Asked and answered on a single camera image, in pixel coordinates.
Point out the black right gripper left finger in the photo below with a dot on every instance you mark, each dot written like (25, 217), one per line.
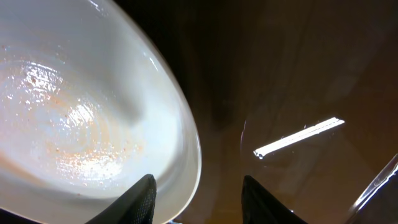
(135, 206)

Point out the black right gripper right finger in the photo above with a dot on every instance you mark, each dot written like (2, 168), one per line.
(259, 206)

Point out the white plate with red sauce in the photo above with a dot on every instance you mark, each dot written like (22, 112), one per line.
(88, 107)

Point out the large dark brown tray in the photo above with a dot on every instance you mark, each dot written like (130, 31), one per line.
(300, 95)

